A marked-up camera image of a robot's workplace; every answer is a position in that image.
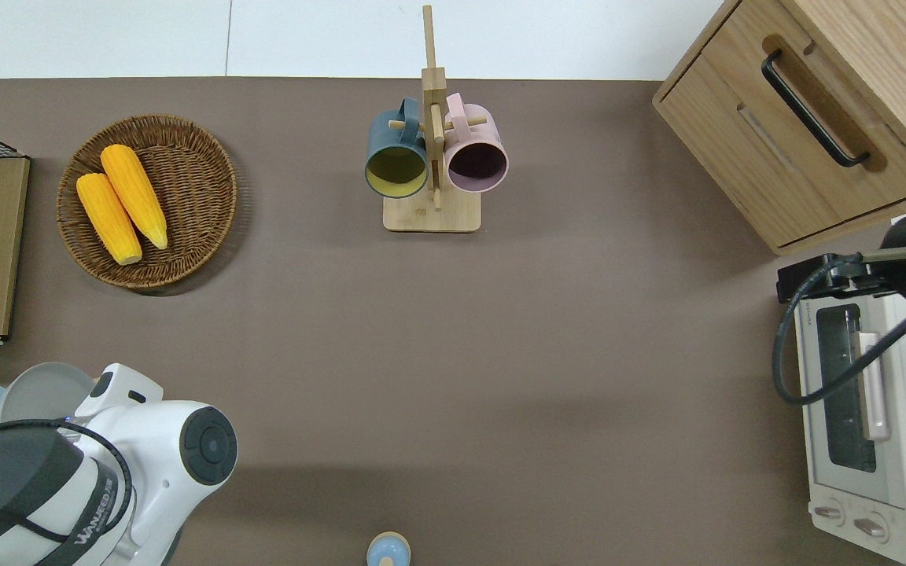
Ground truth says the gray plate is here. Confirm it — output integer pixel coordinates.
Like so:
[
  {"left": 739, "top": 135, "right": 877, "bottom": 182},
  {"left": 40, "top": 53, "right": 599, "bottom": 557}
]
[{"left": 0, "top": 362, "right": 97, "bottom": 426}]

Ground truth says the pink mug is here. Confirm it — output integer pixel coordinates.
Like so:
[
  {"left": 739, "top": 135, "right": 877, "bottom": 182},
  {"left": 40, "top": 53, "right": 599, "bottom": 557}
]
[{"left": 444, "top": 93, "right": 510, "bottom": 194}]

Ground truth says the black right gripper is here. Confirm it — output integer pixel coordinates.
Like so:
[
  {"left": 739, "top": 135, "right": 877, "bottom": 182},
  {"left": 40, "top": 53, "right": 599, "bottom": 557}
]
[{"left": 776, "top": 252, "right": 896, "bottom": 304}]

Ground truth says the black drawer handle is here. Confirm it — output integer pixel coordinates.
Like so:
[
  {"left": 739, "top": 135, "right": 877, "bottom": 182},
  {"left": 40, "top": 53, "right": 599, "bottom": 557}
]
[{"left": 761, "top": 49, "right": 871, "bottom": 168}]

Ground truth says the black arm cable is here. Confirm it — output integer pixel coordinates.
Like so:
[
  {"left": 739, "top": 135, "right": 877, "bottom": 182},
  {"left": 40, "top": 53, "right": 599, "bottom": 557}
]
[
  {"left": 772, "top": 255, "right": 906, "bottom": 406},
  {"left": 0, "top": 418, "right": 134, "bottom": 545}
]

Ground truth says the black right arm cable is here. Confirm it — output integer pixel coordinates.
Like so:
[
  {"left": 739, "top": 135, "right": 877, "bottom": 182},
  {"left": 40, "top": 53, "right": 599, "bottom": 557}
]
[{"left": 772, "top": 255, "right": 906, "bottom": 406}]

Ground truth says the wooden mug tree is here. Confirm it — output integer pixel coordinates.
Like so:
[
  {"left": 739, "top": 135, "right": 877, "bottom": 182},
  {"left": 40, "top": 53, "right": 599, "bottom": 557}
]
[{"left": 383, "top": 5, "right": 482, "bottom": 233}]

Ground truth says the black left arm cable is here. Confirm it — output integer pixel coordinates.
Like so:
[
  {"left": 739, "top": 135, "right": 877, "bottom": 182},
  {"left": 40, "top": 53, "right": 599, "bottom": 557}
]
[{"left": 0, "top": 418, "right": 134, "bottom": 545}]

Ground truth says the brown wicker basket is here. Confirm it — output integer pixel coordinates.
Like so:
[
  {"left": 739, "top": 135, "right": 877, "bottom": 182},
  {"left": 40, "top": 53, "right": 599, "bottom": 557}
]
[{"left": 57, "top": 115, "right": 238, "bottom": 290}]

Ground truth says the yellow corn cob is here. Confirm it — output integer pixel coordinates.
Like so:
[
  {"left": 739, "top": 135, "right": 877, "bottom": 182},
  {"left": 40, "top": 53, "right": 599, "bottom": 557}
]
[
  {"left": 76, "top": 173, "right": 143, "bottom": 266},
  {"left": 101, "top": 144, "right": 169, "bottom": 251}
]

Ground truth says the wooden drawer cabinet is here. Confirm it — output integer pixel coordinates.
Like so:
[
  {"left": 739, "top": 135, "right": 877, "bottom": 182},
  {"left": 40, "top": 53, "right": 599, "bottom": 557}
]
[{"left": 652, "top": 0, "right": 906, "bottom": 256}]

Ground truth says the dark blue mug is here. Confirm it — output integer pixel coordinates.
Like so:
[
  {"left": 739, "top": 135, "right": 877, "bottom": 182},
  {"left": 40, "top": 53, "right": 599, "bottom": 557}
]
[{"left": 365, "top": 97, "right": 429, "bottom": 199}]

